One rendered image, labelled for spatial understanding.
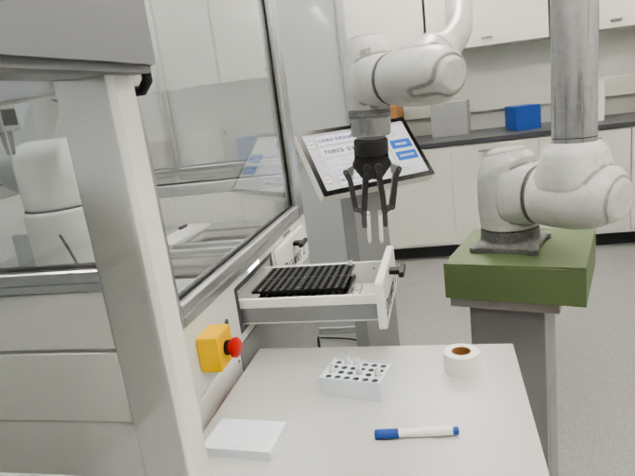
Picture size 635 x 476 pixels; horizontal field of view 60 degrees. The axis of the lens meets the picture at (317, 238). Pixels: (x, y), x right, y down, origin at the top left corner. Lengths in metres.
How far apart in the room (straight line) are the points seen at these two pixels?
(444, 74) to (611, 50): 4.16
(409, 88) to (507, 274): 0.61
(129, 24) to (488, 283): 1.19
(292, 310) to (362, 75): 0.53
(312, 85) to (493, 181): 1.63
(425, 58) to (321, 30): 1.95
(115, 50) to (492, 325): 1.34
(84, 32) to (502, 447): 0.81
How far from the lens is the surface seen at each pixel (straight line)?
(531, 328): 1.60
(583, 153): 1.39
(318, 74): 2.95
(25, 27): 0.38
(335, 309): 1.24
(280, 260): 1.55
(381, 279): 1.20
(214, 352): 1.08
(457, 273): 1.50
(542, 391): 1.69
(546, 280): 1.46
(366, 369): 1.12
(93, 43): 0.43
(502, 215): 1.53
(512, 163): 1.51
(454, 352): 1.17
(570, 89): 1.41
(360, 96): 1.16
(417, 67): 1.04
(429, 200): 4.28
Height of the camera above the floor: 1.32
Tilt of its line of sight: 14 degrees down
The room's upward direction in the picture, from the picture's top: 7 degrees counter-clockwise
